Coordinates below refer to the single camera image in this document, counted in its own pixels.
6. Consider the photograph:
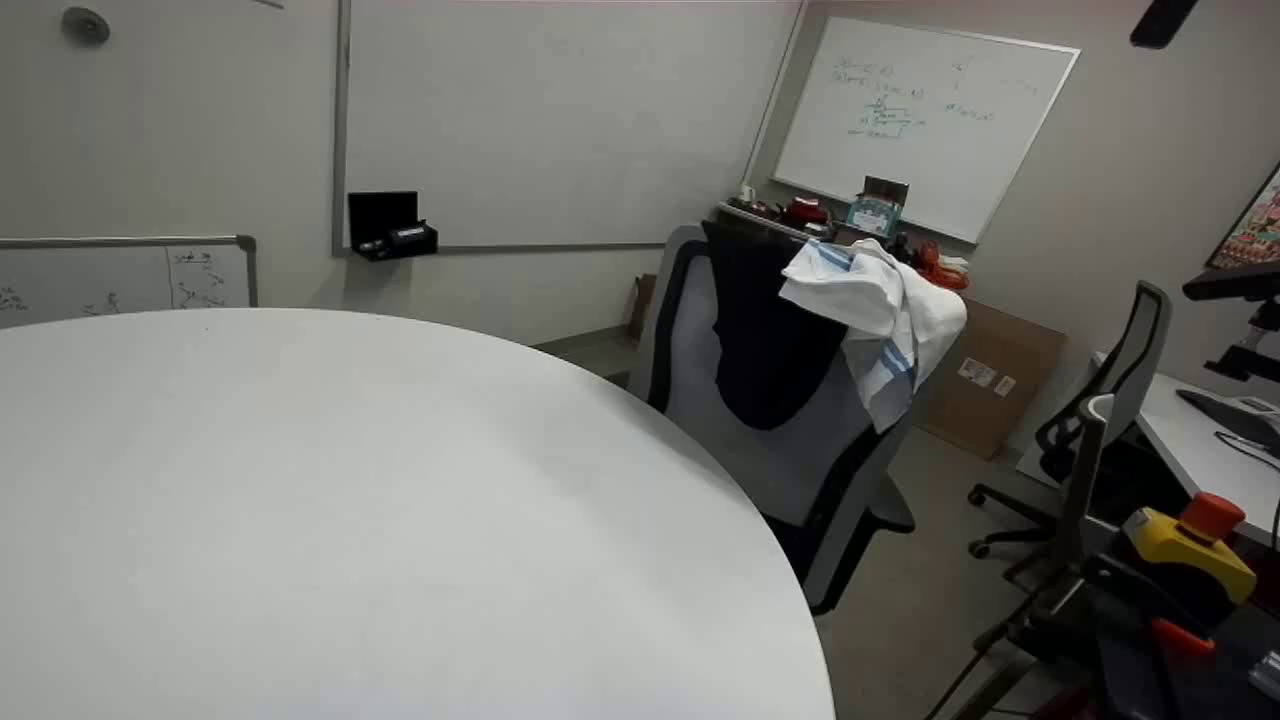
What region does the black t-shirt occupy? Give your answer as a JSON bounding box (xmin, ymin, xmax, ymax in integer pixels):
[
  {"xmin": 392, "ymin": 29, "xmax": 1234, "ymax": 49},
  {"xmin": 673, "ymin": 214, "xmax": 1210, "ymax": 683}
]
[{"xmin": 701, "ymin": 214, "xmax": 856, "ymax": 433}]

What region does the white towel with blue stripes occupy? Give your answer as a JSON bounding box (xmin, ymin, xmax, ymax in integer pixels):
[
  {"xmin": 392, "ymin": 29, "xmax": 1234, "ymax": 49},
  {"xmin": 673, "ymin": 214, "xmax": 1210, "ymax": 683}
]
[{"xmin": 776, "ymin": 234, "xmax": 973, "ymax": 436}]

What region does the black mesh office chair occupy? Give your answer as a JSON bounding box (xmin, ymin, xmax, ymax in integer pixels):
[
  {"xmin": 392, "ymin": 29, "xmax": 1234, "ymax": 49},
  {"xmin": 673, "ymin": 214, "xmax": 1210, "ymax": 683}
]
[{"xmin": 965, "ymin": 277, "xmax": 1176, "ymax": 563}]

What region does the small brown cardboard piece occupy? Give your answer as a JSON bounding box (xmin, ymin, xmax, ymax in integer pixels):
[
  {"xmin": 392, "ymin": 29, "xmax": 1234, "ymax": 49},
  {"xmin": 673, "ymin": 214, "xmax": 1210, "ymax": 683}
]
[{"xmin": 624, "ymin": 271, "xmax": 661, "ymax": 342}]

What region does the red object on side table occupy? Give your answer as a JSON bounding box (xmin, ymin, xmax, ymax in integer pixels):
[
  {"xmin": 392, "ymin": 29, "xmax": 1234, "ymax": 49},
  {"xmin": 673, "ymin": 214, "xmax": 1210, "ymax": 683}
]
[{"xmin": 782, "ymin": 191, "xmax": 832, "ymax": 232}]

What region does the black whiteboard eraser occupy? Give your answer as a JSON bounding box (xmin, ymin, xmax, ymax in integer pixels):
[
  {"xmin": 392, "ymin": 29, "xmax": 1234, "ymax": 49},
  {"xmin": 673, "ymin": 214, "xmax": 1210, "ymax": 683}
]
[{"xmin": 356, "ymin": 221, "xmax": 443, "ymax": 264}]

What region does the blue and white box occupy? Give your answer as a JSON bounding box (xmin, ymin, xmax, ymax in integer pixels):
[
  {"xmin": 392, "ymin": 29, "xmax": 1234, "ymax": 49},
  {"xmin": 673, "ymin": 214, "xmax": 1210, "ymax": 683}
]
[{"xmin": 846, "ymin": 191, "xmax": 912, "ymax": 247}]

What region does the black marker holder box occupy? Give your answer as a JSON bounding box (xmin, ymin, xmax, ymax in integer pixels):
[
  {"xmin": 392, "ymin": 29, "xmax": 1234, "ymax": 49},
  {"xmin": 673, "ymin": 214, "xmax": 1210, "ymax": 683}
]
[{"xmin": 346, "ymin": 188, "xmax": 426, "ymax": 252}]

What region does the orange object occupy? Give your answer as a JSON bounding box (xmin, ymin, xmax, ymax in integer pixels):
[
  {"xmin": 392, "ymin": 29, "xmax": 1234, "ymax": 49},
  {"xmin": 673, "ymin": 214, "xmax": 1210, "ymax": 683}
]
[{"xmin": 915, "ymin": 240, "xmax": 973, "ymax": 294}]

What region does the whiteboard with green writing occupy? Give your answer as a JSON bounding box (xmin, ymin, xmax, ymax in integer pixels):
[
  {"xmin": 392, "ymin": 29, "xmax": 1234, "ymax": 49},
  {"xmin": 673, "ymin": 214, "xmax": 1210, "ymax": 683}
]
[{"xmin": 771, "ymin": 10, "xmax": 1086, "ymax": 247}]

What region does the large brown cardboard box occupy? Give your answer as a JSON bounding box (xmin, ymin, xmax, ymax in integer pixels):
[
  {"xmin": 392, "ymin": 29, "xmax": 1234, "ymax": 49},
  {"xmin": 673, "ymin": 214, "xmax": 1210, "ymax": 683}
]
[{"xmin": 915, "ymin": 290, "xmax": 1073, "ymax": 462}]

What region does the grey tripod stand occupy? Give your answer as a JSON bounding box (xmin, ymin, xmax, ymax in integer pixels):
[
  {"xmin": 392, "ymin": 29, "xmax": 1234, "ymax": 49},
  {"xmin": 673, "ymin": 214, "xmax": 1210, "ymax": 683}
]
[{"xmin": 925, "ymin": 391, "xmax": 1123, "ymax": 720}]

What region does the small silver-framed whiteboard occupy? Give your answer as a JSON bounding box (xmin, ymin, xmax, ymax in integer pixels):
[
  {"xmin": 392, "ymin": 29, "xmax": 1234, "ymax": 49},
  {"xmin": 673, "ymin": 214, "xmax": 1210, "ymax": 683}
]
[{"xmin": 0, "ymin": 232, "xmax": 262, "ymax": 332}]

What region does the white desk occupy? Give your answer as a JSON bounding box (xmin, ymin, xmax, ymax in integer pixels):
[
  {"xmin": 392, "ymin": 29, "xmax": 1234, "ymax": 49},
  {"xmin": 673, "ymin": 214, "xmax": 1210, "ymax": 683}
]
[{"xmin": 1138, "ymin": 373, "xmax": 1280, "ymax": 542}]

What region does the yellow emergency stop box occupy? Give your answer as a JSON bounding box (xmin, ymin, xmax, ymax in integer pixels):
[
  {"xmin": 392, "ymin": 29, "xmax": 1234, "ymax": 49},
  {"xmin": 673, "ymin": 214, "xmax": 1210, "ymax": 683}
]
[{"xmin": 1117, "ymin": 491, "xmax": 1260, "ymax": 612}]

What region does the black keyboard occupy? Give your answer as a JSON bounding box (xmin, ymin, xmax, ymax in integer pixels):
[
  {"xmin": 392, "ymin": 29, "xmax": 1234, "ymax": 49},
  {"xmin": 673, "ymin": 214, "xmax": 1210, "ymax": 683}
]
[{"xmin": 1173, "ymin": 385, "xmax": 1280, "ymax": 462}]

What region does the computer monitor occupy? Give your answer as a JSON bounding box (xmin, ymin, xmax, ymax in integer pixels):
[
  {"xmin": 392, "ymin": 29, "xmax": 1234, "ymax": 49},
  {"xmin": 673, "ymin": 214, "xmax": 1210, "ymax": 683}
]
[{"xmin": 1205, "ymin": 162, "xmax": 1280, "ymax": 277}]

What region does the black equipment cart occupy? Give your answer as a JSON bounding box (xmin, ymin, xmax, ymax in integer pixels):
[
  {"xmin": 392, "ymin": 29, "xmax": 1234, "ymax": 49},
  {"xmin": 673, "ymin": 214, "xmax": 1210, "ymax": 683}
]
[{"xmin": 1063, "ymin": 542, "xmax": 1280, "ymax": 720}]

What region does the grey office chair black frame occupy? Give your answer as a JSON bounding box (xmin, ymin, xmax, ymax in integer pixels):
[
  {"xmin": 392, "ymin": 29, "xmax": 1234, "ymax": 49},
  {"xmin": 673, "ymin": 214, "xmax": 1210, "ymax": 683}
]
[{"xmin": 637, "ymin": 221, "xmax": 973, "ymax": 620}]

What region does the large blank wall whiteboard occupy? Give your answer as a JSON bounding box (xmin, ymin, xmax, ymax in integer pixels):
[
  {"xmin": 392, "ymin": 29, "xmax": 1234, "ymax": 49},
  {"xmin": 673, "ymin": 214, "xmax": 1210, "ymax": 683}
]
[{"xmin": 334, "ymin": 0, "xmax": 812, "ymax": 261}]

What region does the red clamp handle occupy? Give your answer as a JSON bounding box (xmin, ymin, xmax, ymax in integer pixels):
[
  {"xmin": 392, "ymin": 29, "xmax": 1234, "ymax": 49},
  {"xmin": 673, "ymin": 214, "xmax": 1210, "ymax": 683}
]
[{"xmin": 1147, "ymin": 612, "xmax": 1222, "ymax": 666}]

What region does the round grey wall sensor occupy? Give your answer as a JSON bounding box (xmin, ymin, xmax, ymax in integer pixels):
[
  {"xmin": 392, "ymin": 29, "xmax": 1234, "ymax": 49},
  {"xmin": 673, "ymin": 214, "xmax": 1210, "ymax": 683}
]
[{"xmin": 57, "ymin": 4, "xmax": 118, "ymax": 53}]

